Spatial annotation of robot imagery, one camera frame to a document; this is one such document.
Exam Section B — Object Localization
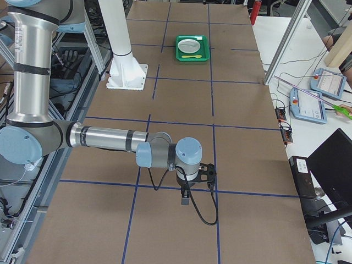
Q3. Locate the pale green plastic fork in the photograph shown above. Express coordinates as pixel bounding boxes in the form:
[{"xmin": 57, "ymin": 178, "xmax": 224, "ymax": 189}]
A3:
[{"xmin": 178, "ymin": 43, "xmax": 199, "ymax": 47}]

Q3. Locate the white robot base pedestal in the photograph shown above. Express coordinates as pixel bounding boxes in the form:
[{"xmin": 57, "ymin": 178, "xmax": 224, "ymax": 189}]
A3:
[{"xmin": 98, "ymin": 0, "xmax": 148, "ymax": 91}]

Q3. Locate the black monitor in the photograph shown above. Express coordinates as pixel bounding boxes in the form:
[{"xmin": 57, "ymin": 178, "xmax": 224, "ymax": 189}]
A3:
[{"xmin": 307, "ymin": 128, "xmax": 351, "ymax": 209}]

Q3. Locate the teach pendant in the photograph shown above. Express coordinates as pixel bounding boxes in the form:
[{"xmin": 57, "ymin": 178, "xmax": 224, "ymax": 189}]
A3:
[
  {"xmin": 310, "ymin": 68, "xmax": 347, "ymax": 100},
  {"xmin": 290, "ymin": 87, "xmax": 327, "ymax": 124}
]

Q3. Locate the aluminium frame post right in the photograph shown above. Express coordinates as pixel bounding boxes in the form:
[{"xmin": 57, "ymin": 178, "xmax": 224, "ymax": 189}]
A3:
[{"xmin": 263, "ymin": 0, "xmax": 312, "ymax": 85}]

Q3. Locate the orange black connector block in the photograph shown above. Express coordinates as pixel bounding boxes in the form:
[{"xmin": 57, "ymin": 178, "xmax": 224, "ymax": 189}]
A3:
[
  {"xmin": 279, "ymin": 121, "xmax": 293, "ymax": 146},
  {"xmin": 274, "ymin": 107, "xmax": 287, "ymax": 122}
]

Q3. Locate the green plastic tray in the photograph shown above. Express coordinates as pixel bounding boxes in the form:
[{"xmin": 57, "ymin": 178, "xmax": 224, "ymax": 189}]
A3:
[{"xmin": 175, "ymin": 35, "xmax": 210, "ymax": 62}]

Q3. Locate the green handled stick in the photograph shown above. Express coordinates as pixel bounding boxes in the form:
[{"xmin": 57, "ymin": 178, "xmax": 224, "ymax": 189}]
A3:
[{"xmin": 274, "ymin": 76, "xmax": 352, "ymax": 120}]

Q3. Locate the far orange black connector block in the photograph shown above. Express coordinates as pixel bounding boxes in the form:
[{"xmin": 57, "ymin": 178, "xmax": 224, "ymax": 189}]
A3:
[{"xmin": 274, "ymin": 107, "xmax": 287, "ymax": 122}]

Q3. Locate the far teach pendant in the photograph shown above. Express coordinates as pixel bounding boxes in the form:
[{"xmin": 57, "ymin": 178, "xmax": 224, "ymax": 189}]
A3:
[{"xmin": 310, "ymin": 68, "xmax": 347, "ymax": 100}]

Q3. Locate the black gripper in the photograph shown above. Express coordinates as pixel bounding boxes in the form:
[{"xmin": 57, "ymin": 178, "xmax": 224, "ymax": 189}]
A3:
[{"xmin": 177, "ymin": 173, "xmax": 201, "ymax": 206}]

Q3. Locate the near teach pendant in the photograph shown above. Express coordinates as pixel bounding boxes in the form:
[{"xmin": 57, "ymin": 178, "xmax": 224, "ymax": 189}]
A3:
[{"xmin": 290, "ymin": 87, "xmax": 327, "ymax": 124}]

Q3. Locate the wooden beam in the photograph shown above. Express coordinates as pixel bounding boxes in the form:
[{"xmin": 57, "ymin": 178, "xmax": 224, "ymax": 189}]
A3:
[{"xmin": 322, "ymin": 22, "xmax": 351, "ymax": 68}]

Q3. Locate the near orange black connector block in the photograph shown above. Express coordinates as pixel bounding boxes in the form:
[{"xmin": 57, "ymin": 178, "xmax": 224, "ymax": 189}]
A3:
[{"xmin": 279, "ymin": 121, "xmax": 293, "ymax": 146}]

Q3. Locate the black desktop computer box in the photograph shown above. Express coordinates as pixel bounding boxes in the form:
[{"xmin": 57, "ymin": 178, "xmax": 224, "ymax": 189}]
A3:
[{"xmin": 289, "ymin": 156, "xmax": 325, "ymax": 199}]

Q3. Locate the yellow plastic spoon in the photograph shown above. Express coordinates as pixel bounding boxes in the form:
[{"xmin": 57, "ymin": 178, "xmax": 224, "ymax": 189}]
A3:
[{"xmin": 181, "ymin": 54, "xmax": 202, "ymax": 59}]

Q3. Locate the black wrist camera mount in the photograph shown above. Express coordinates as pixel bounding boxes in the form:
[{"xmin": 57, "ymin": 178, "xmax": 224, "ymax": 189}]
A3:
[{"xmin": 198, "ymin": 163, "xmax": 217, "ymax": 183}]

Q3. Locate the red cylinder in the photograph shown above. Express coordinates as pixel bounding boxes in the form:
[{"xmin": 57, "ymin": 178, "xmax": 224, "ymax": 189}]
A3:
[{"xmin": 250, "ymin": 0, "xmax": 262, "ymax": 25}]

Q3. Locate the white round plate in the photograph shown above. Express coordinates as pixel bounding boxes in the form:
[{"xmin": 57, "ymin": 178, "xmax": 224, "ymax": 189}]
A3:
[{"xmin": 177, "ymin": 38, "xmax": 200, "ymax": 54}]

